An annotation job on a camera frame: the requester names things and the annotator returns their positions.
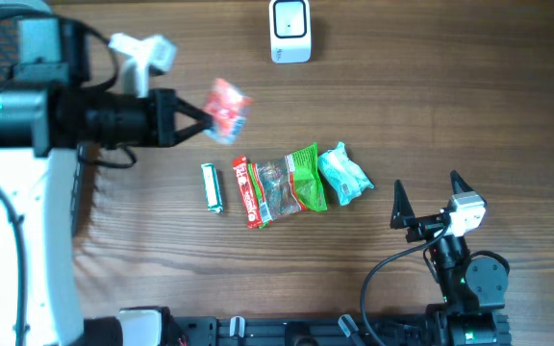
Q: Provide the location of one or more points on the green gum pack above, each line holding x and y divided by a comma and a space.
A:
212, 188

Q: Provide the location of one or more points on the green snack bag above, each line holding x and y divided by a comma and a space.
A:
288, 185

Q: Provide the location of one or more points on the red coffee stick sachet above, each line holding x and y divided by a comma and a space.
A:
247, 192

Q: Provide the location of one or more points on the red tissue pack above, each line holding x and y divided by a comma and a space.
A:
229, 107

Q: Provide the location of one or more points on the teal tissue pack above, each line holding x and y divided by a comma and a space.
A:
345, 176

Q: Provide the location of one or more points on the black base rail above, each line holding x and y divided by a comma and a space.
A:
408, 329

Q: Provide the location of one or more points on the white barcode scanner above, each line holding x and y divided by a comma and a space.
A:
290, 31

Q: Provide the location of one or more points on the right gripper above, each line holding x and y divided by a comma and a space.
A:
423, 226

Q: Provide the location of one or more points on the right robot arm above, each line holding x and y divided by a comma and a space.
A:
473, 284

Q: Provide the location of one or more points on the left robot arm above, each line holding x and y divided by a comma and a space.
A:
48, 110

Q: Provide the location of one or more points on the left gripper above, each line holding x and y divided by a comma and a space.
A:
165, 104

